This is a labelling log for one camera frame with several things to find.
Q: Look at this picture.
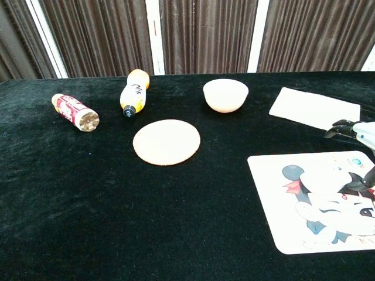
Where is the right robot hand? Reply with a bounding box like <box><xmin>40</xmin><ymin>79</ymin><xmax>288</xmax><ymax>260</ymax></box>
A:
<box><xmin>323</xmin><ymin>119</ymin><xmax>375</xmax><ymax>193</ymax></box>

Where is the white computer mouse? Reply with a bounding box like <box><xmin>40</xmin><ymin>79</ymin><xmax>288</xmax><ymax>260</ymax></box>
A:
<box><xmin>298</xmin><ymin>168</ymin><xmax>357</xmax><ymax>196</ymax></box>

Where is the cartoon girl mouse pad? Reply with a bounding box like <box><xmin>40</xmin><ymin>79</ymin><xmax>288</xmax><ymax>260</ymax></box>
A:
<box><xmin>247</xmin><ymin>150</ymin><xmax>375</xmax><ymax>255</ymax></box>

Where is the white rectangular notebook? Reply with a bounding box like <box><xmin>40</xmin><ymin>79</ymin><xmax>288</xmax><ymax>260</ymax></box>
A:
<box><xmin>268</xmin><ymin>87</ymin><xmax>362</xmax><ymax>139</ymax></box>

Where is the brown pleated curtain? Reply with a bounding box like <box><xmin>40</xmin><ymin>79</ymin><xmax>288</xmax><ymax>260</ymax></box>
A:
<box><xmin>257</xmin><ymin>0</ymin><xmax>375</xmax><ymax>73</ymax></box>
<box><xmin>0</xmin><ymin>0</ymin><xmax>58</xmax><ymax>82</ymax></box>
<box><xmin>159</xmin><ymin>0</ymin><xmax>259</xmax><ymax>75</ymax></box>
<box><xmin>39</xmin><ymin>0</ymin><xmax>155</xmax><ymax>78</ymax></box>

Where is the white bowl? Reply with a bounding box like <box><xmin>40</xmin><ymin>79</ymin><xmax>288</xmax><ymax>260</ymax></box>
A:
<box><xmin>202</xmin><ymin>78</ymin><xmax>250</xmax><ymax>114</ymax></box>

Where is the round woven coaster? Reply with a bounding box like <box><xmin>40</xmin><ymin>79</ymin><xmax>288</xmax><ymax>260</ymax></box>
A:
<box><xmin>132</xmin><ymin>119</ymin><xmax>202</xmax><ymax>167</ymax></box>

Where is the orange tea bottle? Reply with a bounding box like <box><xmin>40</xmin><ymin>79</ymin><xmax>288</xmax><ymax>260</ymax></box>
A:
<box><xmin>119</xmin><ymin>68</ymin><xmax>151</xmax><ymax>119</ymax></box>

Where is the black velvet tablecloth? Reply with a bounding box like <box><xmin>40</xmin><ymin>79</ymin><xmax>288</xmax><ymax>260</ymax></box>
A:
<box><xmin>0</xmin><ymin>71</ymin><xmax>375</xmax><ymax>281</ymax></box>

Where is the red label drink bottle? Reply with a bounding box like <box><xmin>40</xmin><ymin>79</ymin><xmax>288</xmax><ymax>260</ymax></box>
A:
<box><xmin>51</xmin><ymin>93</ymin><xmax>100</xmax><ymax>132</ymax></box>

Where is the white aluminium frame post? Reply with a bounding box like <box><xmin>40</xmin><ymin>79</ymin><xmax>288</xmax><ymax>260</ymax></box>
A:
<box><xmin>247</xmin><ymin>0</ymin><xmax>270</xmax><ymax>74</ymax></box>
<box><xmin>145</xmin><ymin>0</ymin><xmax>166</xmax><ymax>76</ymax></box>
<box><xmin>25</xmin><ymin>0</ymin><xmax>70</xmax><ymax>79</ymax></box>
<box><xmin>360</xmin><ymin>51</ymin><xmax>375</xmax><ymax>73</ymax></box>

